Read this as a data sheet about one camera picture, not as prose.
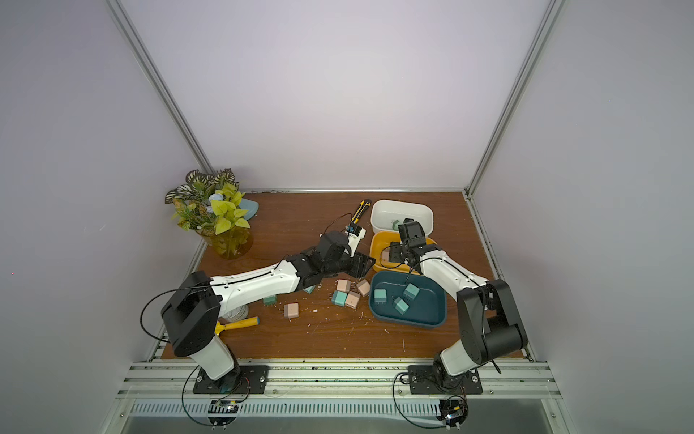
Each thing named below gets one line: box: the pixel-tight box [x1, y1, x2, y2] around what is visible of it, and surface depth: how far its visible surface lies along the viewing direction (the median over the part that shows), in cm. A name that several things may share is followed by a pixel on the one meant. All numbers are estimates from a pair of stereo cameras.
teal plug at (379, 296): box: [374, 289, 387, 303], surface depth 89 cm
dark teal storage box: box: [368, 269, 448, 329], surface depth 89 cm
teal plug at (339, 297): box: [330, 290, 348, 307], surface depth 89 cm
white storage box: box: [370, 198, 435, 236], surface depth 111 cm
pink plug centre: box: [336, 279, 352, 293], surface depth 91 cm
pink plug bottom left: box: [283, 301, 300, 322], surface depth 85 cm
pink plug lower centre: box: [345, 291, 361, 311], surface depth 88 cm
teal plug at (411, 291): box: [403, 283, 421, 301], surface depth 89 cm
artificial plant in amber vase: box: [165, 168, 254, 260], surface depth 91 cm
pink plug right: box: [356, 279, 371, 298], surface depth 91 cm
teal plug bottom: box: [393, 296, 410, 315], surface depth 85 cm
